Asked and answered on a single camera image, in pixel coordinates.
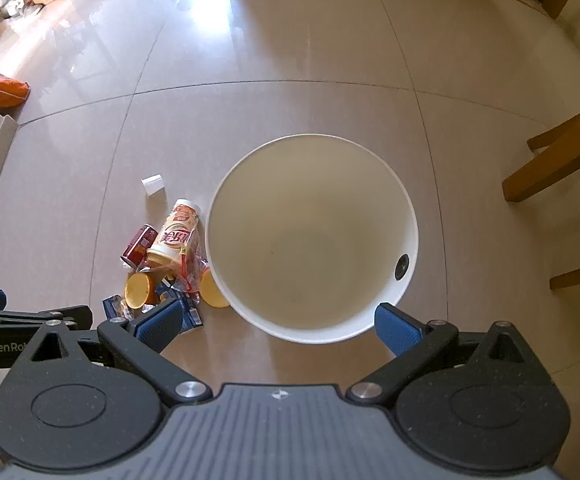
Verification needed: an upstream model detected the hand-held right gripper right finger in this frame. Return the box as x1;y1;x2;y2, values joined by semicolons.
346;303;553;406

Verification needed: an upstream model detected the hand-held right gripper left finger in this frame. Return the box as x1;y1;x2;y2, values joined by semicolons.
12;299;209;408

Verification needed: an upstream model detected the blue white carton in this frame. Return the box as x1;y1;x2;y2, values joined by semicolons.
156;280;203;334

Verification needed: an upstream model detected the yellow paper cup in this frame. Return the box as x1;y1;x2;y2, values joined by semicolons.
124;270;161;309

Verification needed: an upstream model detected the blue printed packet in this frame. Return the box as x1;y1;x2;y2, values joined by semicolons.
102;295;136;319

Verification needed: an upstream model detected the clear toothbrush package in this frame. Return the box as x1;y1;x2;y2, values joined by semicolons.
170;240;211;293

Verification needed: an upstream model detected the red drink can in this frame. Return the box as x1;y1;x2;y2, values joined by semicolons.
120;224;159;270

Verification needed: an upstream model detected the printed milk tea cup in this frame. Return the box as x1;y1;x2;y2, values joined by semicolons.
146;198;202;273

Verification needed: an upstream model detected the white plastic bucket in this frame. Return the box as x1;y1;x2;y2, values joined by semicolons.
206;133;419;345

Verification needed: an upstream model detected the wooden chair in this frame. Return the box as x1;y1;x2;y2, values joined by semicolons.
501;90;580;291

